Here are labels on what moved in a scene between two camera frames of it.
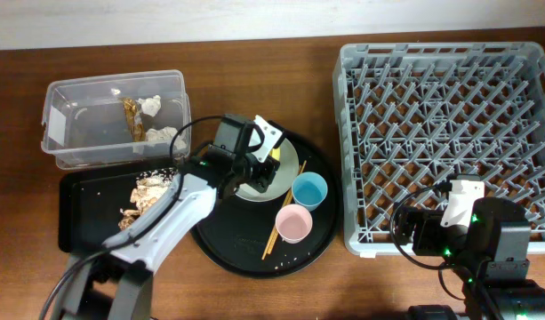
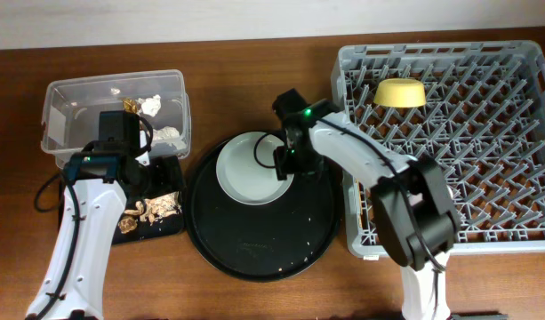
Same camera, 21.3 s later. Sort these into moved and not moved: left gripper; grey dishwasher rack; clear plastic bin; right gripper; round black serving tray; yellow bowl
Moved: left gripper; yellow bowl; right gripper
Not moved: round black serving tray; grey dishwasher rack; clear plastic bin
